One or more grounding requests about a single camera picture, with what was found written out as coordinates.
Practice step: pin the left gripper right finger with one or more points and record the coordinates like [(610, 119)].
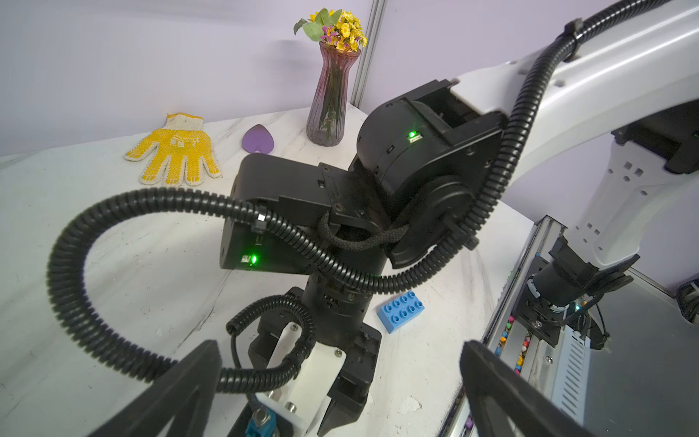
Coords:
[(502, 401)]

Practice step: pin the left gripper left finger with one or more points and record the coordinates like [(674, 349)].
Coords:
[(178, 403)]

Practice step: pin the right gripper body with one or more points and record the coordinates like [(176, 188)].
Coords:
[(338, 316)]

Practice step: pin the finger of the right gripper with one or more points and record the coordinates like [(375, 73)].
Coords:
[(348, 400)]

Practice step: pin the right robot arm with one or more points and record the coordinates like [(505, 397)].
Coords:
[(430, 168)]

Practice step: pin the light blue lego brick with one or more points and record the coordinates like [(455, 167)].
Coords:
[(399, 311)]

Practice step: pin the dark glass vase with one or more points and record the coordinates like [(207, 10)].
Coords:
[(326, 122)]

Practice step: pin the purple pink trowel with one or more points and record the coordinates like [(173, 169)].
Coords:
[(258, 140)]

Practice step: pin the yellow work glove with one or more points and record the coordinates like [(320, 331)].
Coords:
[(180, 152)]

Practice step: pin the yellow flower bouquet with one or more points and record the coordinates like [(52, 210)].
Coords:
[(339, 29)]

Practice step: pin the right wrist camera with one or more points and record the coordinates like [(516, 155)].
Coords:
[(300, 407)]

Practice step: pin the aluminium front rail frame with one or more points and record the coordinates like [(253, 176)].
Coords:
[(629, 368)]

